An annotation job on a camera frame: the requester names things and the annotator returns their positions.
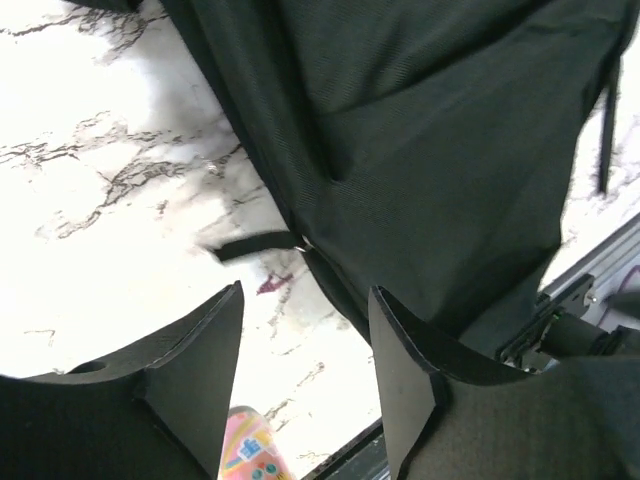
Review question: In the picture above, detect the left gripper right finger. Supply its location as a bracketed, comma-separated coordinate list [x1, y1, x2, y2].
[367, 285, 640, 480]

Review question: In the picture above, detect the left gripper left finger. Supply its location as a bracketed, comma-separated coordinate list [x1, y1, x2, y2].
[1, 283, 244, 479]

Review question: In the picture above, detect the black backpack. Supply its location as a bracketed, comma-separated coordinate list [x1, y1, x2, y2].
[64, 0, 640, 351]

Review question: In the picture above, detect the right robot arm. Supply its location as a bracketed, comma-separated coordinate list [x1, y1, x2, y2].
[539, 310, 639, 360]

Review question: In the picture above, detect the pink lidded bottle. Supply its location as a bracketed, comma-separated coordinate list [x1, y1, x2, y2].
[218, 406, 296, 480]

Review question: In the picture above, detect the aluminium frame rail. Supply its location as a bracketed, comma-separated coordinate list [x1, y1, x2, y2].
[542, 214, 639, 331]

